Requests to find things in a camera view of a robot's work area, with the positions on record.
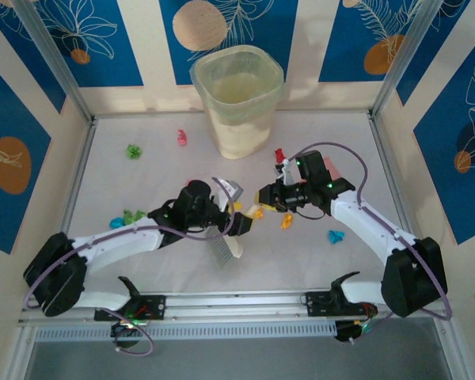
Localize pink plastic dustpan scoop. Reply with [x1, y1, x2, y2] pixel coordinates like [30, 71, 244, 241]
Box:
[322, 156, 342, 182]

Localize cream hand brush grey bristles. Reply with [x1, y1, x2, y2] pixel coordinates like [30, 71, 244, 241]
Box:
[203, 203, 262, 271]

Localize cream trash bin with bag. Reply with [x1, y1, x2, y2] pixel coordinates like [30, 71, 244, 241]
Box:
[189, 44, 285, 162]

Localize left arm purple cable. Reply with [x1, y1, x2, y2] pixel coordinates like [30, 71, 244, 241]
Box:
[23, 176, 238, 355]

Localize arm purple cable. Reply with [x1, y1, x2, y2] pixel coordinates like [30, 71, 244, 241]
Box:
[292, 141, 454, 345]
[23, 176, 238, 355]

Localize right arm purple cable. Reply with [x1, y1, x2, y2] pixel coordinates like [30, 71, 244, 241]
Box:
[292, 141, 454, 345]

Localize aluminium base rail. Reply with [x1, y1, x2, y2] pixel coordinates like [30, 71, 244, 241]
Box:
[17, 290, 385, 325]

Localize right aluminium side rail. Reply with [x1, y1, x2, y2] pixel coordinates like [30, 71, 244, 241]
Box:
[367, 112, 427, 278]

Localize aluminium side rail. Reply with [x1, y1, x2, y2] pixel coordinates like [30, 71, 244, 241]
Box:
[367, 112, 427, 278]
[43, 118, 99, 296]

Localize left black mount plate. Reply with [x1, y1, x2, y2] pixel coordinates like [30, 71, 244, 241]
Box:
[93, 294, 167, 322]

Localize black mount plate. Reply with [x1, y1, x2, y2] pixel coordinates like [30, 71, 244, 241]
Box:
[93, 294, 167, 322]
[305, 291, 379, 318]

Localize grey slotted cable duct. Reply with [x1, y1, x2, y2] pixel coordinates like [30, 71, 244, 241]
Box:
[33, 319, 338, 344]

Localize right black mount plate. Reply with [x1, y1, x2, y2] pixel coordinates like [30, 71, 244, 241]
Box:
[305, 291, 379, 318]

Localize left aluminium side rail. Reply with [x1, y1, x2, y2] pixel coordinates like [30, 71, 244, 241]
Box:
[43, 118, 99, 296]

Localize right aluminium frame post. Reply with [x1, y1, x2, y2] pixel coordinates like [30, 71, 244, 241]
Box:
[370, 0, 439, 120]

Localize aluminium frame post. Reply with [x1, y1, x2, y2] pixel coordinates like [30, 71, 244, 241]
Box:
[9, 0, 97, 124]
[370, 0, 439, 120]

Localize left aluminium frame post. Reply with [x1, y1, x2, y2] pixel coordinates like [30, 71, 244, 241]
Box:
[9, 0, 97, 124]

